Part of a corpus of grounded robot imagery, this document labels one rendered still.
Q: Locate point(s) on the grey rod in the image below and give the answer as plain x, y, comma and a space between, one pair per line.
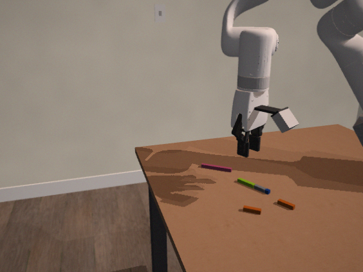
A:
259, 188

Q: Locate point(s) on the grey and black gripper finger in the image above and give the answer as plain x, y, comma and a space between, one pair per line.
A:
242, 140
255, 139

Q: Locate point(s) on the orange rod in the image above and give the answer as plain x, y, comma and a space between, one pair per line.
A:
286, 204
252, 210

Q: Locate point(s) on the dark pink rod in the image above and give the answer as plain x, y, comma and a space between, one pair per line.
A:
216, 167

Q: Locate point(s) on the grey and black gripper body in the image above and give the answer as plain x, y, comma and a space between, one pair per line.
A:
245, 100

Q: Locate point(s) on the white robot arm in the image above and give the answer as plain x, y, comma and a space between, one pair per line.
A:
255, 46

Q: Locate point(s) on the lime green rod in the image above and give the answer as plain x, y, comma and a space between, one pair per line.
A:
245, 182

